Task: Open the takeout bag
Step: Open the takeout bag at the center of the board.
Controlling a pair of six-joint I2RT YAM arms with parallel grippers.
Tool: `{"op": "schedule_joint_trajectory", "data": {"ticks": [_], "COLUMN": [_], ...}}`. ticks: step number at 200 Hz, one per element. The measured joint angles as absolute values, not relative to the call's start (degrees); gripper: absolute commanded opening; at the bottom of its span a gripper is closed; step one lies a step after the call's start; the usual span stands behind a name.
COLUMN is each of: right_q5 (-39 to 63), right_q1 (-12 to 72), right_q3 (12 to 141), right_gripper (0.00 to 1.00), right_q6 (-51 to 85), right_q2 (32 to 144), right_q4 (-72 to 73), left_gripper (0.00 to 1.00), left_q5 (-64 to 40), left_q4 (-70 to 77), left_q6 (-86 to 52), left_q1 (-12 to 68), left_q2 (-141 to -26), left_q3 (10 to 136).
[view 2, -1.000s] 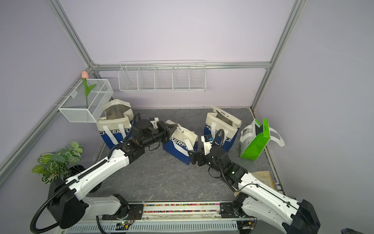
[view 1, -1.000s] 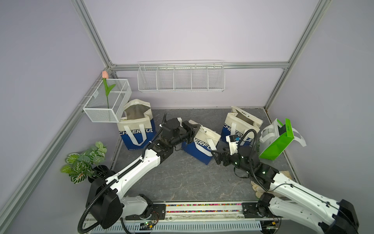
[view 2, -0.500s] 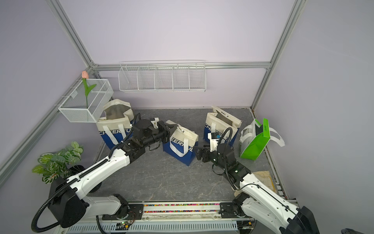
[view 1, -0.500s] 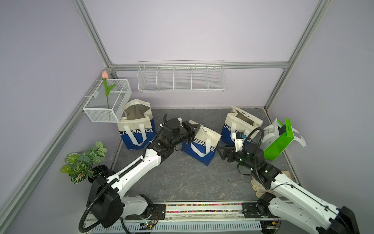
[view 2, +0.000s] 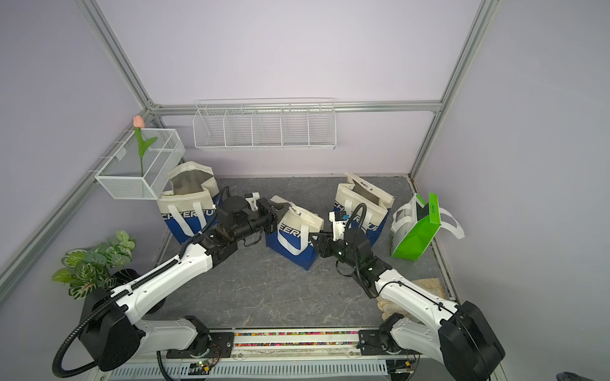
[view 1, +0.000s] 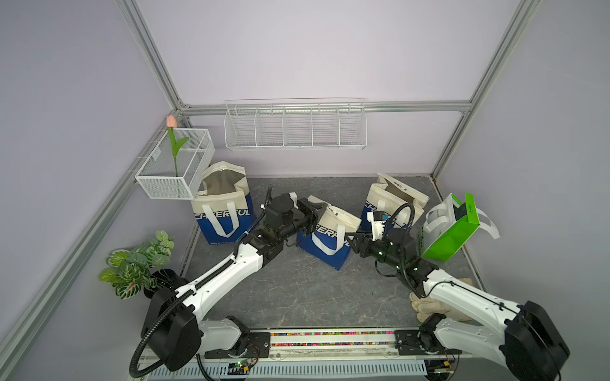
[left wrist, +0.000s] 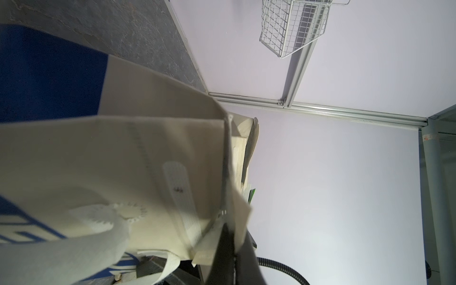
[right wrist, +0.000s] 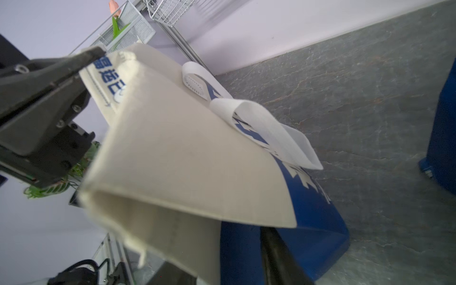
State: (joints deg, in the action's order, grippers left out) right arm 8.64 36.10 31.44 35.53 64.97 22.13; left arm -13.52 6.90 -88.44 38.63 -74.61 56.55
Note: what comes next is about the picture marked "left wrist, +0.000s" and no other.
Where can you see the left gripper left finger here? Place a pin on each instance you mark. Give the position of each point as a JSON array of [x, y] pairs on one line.
[[223, 268]]

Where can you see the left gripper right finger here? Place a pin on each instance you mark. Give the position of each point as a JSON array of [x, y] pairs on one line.
[[247, 269]]

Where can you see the green and white takeout bag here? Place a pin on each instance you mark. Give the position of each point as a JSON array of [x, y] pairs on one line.
[[251, 195]]

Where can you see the blue beige bag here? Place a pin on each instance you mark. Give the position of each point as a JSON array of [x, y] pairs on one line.
[[104, 162], [245, 133]]

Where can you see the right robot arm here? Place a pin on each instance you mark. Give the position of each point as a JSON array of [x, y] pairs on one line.
[[264, 262]]

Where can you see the aluminium frame rail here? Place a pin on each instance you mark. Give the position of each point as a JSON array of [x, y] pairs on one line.
[[338, 192]]

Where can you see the long white wire basket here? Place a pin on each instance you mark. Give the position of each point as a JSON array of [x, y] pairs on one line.
[[289, 26]]

